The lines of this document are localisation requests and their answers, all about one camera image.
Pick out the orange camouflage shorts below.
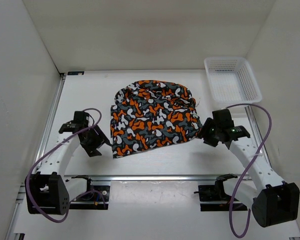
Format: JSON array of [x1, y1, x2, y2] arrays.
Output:
[[110, 80, 202, 159]]

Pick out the left aluminium frame rail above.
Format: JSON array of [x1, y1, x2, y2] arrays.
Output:
[[33, 72, 67, 163]]

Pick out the aluminium frame rail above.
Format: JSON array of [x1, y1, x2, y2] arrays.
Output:
[[33, 72, 67, 163], [245, 104, 272, 167]]

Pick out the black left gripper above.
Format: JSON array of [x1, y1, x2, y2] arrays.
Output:
[[81, 124, 111, 157]]

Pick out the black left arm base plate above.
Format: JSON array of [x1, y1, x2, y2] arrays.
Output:
[[65, 178, 110, 210]]

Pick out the white perforated plastic basket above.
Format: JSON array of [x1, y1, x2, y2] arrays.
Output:
[[204, 56, 262, 108]]

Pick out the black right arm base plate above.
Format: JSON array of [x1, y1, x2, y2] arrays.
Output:
[[194, 183, 248, 212]]

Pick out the small blue label sticker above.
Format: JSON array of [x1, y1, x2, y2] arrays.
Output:
[[67, 71, 85, 76]]

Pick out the front aluminium rail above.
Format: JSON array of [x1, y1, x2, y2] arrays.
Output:
[[89, 174, 250, 183]]

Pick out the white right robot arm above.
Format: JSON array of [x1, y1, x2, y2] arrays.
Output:
[[199, 109, 300, 228]]

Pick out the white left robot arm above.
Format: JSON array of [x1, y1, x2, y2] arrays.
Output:
[[25, 108, 111, 223]]

